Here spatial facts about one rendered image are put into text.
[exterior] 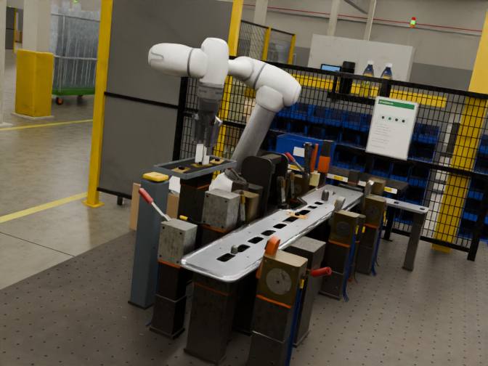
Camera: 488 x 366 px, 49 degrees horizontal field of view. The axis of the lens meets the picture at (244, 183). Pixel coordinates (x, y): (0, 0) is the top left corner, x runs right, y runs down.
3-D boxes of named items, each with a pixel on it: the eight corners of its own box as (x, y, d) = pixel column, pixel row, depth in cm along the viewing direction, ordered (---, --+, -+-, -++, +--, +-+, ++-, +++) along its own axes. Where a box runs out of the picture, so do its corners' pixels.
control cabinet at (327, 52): (293, 152, 919) (316, 4, 861) (301, 149, 968) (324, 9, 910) (386, 172, 865) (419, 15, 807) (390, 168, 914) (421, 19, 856)
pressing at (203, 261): (241, 287, 141) (242, 282, 140) (170, 263, 150) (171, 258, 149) (368, 195, 262) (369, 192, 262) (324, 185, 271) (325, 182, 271)
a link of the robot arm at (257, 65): (236, 49, 234) (263, 62, 232) (244, 51, 251) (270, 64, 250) (224, 77, 237) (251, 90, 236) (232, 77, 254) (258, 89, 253)
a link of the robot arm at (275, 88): (203, 202, 270) (242, 223, 268) (193, 211, 255) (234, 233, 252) (267, 61, 248) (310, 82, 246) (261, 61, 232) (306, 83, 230)
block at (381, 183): (368, 251, 270) (383, 182, 261) (353, 247, 273) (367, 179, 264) (372, 247, 277) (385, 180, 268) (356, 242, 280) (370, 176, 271)
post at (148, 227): (144, 310, 181) (157, 185, 170) (127, 303, 184) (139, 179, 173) (158, 302, 187) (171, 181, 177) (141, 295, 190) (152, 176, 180)
